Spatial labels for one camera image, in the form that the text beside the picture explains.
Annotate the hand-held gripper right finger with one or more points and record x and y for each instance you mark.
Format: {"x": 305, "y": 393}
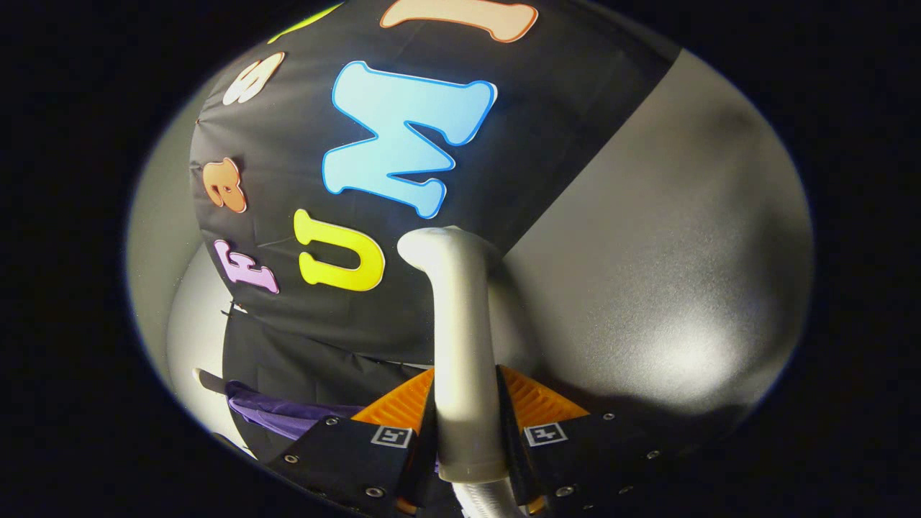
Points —
{"x": 506, "y": 446}

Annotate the white garment steamer head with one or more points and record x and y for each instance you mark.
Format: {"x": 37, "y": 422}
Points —
{"x": 460, "y": 345}

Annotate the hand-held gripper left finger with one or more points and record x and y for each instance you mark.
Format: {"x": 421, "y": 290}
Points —
{"x": 429, "y": 453}

